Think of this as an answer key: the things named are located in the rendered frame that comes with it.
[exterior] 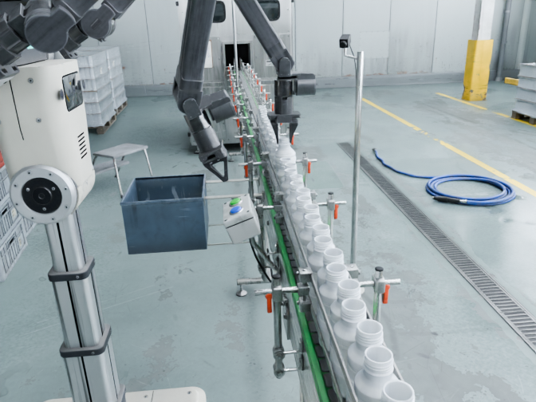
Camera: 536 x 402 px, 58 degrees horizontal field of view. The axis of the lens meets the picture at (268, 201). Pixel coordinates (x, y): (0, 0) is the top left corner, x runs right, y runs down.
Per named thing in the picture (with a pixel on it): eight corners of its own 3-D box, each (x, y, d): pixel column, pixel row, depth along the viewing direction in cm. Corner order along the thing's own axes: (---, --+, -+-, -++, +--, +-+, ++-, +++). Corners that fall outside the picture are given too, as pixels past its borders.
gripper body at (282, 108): (266, 117, 155) (266, 94, 153) (297, 116, 156) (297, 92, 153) (268, 121, 149) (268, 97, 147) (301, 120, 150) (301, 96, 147)
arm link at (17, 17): (1, 16, 95) (1, 27, 91) (43, -14, 94) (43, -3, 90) (38, 51, 102) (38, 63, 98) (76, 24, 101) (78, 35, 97)
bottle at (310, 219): (312, 290, 109) (312, 223, 103) (293, 281, 113) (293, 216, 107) (330, 281, 112) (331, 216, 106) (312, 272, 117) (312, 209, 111)
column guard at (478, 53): (488, 100, 911) (496, 39, 872) (468, 101, 908) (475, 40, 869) (478, 97, 948) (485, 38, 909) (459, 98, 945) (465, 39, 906)
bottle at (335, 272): (346, 333, 94) (348, 258, 88) (354, 353, 88) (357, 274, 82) (316, 336, 93) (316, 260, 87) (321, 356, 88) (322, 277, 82)
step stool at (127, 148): (116, 176, 532) (110, 139, 517) (156, 184, 501) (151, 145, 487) (80, 189, 495) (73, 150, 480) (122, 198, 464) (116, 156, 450)
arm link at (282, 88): (273, 75, 150) (274, 76, 145) (294, 74, 151) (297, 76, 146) (273, 97, 153) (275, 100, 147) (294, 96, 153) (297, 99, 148)
